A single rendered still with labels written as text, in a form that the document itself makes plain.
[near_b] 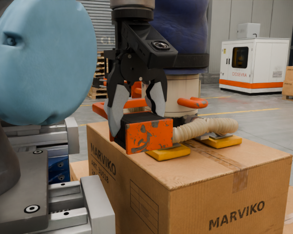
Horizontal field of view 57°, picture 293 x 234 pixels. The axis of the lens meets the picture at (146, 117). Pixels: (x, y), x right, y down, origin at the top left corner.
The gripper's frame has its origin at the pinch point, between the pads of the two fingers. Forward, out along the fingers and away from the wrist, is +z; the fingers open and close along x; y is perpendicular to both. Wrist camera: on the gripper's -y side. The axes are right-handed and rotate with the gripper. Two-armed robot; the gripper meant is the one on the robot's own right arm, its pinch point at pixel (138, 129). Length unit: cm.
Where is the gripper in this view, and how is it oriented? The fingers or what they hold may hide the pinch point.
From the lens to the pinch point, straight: 47.9
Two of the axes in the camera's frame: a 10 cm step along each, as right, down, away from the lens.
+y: -4.7, -2.0, 8.6
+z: 0.0, 9.7, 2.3
